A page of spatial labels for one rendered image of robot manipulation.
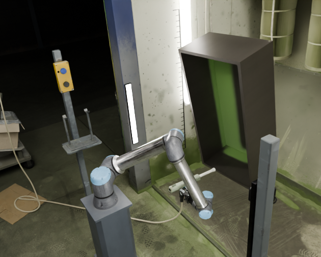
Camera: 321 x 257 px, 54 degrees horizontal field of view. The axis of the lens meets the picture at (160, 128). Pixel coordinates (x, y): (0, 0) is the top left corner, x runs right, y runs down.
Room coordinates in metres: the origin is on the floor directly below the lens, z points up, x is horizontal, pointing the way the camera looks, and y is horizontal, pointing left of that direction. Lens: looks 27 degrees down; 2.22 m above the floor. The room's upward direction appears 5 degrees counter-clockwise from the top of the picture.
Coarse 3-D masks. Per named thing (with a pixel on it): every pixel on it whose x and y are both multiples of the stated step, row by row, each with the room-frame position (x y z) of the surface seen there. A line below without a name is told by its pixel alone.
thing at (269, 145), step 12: (264, 144) 0.97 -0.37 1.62; (276, 144) 0.96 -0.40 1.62; (264, 156) 0.96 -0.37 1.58; (276, 156) 0.96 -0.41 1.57; (264, 168) 0.96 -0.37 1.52; (276, 168) 0.97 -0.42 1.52; (264, 180) 0.96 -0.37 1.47; (264, 192) 0.95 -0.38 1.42; (264, 204) 0.95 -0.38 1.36; (264, 216) 0.95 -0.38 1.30; (264, 228) 0.95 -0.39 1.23; (264, 240) 0.95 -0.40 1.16; (252, 252) 0.98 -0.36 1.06; (264, 252) 0.96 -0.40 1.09
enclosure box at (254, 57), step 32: (192, 64) 2.54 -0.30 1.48; (224, 64) 2.59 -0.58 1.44; (256, 64) 2.07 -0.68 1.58; (192, 96) 2.53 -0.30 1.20; (224, 96) 2.67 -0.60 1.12; (256, 96) 2.09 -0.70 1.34; (224, 128) 2.77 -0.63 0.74; (256, 128) 2.10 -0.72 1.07; (224, 160) 2.58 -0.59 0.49; (256, 160) 2.12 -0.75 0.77
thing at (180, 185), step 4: (212, 168) 2.37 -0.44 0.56; (204, 172) 2.32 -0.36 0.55; (208, 172) 2.32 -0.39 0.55; (196, 176) 2.26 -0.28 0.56; (200, 176) 2.28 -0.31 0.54; (196, 180) 2.24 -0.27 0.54; (176, 184) 2.18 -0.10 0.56; (180, 184) 2.17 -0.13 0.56; (172, 188) 2.13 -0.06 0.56; (176, 188) 2.14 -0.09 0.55; (180, 188) 2.17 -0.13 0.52; (172, 192) 2.12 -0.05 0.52; (180, 196) 2.19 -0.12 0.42; (180, 200) 2.19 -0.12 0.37
